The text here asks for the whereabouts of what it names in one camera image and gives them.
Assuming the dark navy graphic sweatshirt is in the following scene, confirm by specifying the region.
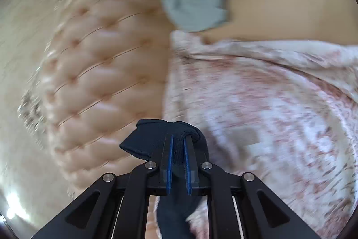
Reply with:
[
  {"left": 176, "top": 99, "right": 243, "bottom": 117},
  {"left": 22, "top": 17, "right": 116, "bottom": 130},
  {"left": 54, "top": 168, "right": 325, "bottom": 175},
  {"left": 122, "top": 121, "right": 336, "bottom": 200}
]
[{"left": 120, "top": 119, "right": 209, "bottom": 238}]

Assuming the pink white floral blanket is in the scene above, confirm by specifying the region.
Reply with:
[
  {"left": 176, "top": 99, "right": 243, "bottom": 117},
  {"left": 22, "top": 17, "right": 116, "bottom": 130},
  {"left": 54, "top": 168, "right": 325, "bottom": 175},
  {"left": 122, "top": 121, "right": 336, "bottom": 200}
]
[{"left": 164, "top": 31, "right": 357, "bottom": 238}]

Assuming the beige tufted leather sofa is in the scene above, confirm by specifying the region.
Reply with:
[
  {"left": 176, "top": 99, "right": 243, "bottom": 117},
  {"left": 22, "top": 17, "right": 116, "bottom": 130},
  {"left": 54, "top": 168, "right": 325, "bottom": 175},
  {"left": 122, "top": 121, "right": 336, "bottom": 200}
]
[{"left": 1, "top": 0, "right": 357, "bottom": 237}]

